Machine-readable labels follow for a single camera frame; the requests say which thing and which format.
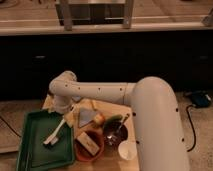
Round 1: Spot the white plastic cup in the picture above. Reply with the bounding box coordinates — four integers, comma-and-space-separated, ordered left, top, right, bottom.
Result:
118, 140, 137, 160

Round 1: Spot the yellow sponge piece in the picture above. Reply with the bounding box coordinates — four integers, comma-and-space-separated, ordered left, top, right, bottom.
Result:
93, 113, 105, 125

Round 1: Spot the metal spoon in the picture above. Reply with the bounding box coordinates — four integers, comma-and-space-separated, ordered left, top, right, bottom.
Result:
107, 114, 130, 141

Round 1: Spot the wooden stool frame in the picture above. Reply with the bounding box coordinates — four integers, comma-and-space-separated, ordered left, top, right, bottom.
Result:
54, 0, 134, 31

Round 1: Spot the black cable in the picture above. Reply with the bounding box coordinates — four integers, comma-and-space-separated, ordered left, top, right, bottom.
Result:
185, 104, 198, 153

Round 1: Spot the dark metal bowl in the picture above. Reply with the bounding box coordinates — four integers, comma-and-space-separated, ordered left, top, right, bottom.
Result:
103, 121, 128, 147

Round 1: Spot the grey triangular cloth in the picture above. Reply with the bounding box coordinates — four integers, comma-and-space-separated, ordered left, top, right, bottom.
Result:
78, 109, 96, 127

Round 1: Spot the green plastic tray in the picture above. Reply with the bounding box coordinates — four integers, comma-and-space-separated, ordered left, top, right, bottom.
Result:
15, 110, 75, 171

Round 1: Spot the green vegetable toy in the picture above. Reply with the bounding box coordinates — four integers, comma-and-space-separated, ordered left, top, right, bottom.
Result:
105, 115, 123, 124

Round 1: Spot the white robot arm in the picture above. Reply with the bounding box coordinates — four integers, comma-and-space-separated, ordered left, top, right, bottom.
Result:
49, 71, 190, 171

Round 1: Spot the orange bowl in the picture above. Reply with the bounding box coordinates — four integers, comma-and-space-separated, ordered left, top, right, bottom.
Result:
75, 130, 104, 162

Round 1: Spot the dark blue device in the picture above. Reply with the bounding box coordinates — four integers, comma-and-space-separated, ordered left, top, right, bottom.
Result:
190, 92, 211, 108

